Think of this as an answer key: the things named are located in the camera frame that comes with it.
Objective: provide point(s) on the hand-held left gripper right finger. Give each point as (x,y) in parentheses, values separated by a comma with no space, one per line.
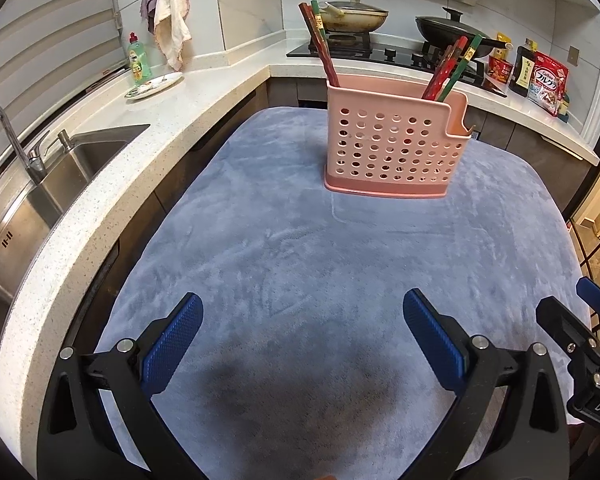
(432,335)

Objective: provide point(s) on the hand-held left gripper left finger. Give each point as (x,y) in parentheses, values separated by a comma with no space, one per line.
(172,340)

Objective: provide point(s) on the pink perforated utensil holder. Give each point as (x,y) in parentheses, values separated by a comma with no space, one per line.
(395,145)

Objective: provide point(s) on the green chopstick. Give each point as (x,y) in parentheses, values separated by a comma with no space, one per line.
(467,55)
(315,10)

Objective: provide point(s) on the blue plush mat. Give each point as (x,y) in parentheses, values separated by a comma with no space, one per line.
(280,250)

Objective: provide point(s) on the blue yellow sponge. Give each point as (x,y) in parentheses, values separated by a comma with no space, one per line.
(565,107)

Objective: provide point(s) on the steel kitchen sink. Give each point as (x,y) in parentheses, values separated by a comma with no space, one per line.
(70,175)

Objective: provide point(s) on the red cereal bag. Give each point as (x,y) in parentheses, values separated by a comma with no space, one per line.
(547,82)

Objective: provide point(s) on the sink soap dispenser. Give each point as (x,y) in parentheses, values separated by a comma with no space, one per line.
(65,140)

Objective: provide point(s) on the steel faucet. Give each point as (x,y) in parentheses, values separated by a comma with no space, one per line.
(30,155)

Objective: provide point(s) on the dark sauce bottle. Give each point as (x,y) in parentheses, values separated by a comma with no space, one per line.
(524,72)

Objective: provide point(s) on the white plate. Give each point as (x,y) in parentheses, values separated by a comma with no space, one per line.
(152,86)

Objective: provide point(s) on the yellow snack packet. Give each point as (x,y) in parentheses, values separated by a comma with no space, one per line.
(504,42)

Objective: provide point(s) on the green dish soap bottle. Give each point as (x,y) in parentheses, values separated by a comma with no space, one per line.
(139,62)

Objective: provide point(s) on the black wok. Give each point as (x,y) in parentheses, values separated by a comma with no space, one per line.
(445,27)

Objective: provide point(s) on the white hanging cloth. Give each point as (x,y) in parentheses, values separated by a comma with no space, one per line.
(172,20)

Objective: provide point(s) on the window blind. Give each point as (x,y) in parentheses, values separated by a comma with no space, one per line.
(45,45)

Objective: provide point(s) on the beige lidded frying pan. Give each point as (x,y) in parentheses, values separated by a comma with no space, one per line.
(352,15)

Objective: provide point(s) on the wall socket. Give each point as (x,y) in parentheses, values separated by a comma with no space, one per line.
(573,55)

